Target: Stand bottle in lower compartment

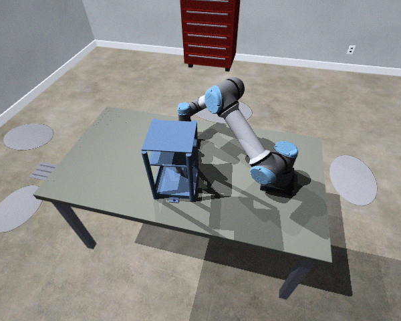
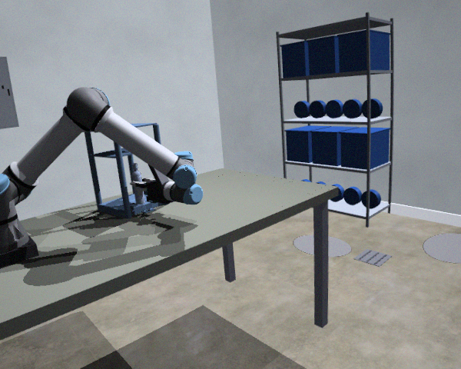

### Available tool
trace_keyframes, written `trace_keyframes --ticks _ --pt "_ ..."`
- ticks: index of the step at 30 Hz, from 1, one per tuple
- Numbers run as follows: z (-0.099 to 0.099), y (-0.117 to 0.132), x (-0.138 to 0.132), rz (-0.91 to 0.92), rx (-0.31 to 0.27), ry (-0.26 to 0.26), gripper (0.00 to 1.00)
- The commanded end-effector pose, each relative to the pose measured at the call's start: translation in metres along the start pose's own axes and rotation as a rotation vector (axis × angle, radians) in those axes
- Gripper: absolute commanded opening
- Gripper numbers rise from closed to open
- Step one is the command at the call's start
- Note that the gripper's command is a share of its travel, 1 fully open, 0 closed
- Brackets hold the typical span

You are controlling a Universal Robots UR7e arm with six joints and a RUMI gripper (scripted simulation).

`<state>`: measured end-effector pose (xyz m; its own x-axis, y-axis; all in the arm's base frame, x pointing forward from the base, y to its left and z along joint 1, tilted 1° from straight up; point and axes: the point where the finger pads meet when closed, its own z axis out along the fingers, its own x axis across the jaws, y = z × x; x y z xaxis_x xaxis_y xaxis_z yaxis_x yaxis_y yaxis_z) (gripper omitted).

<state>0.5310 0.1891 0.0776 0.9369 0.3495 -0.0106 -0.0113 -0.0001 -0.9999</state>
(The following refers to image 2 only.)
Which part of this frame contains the light blue bottle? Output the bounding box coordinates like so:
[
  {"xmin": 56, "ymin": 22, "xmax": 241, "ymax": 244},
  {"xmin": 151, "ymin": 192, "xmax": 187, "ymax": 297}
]
[{"xmin": 131, "ymin": 163, "xmax": 145, "ymax": 204}]

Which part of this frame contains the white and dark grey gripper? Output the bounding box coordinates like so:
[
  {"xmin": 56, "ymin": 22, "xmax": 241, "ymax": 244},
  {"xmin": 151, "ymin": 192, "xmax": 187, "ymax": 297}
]
[{"xmin": 130, "ymin": 178, "xmax": 173, "ymax": 204}]

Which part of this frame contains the blue shelving unit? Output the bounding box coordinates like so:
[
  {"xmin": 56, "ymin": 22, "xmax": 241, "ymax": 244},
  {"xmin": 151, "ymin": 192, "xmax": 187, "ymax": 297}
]
[{"xmin": 85, "ymin": 123, "xmax": 166, "ymax": 219}]

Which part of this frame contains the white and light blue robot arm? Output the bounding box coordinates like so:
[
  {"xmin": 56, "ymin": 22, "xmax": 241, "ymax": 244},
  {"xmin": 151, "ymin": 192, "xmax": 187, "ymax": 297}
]
[{"xmin": 0, "ymin": 87, "xmax": 203, "ymax": 254}]

